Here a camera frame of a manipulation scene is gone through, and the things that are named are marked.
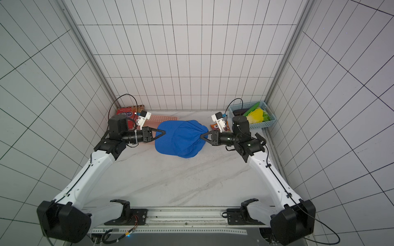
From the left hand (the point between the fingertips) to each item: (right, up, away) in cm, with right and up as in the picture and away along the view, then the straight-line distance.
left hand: (162, 135), depth 70 cm
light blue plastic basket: (+68, +11, +37) cm, 78 cm away
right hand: (+16, -1, -2) cm, 16 cm away
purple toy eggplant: (+48, +14, +44) cm, 66 cm away
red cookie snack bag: (-34, +13, +44) cm, 57 cm away
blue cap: (+9, -1, 0) cm, 10 cm away
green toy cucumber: (+58, +16, +44) cm, 75 cm away
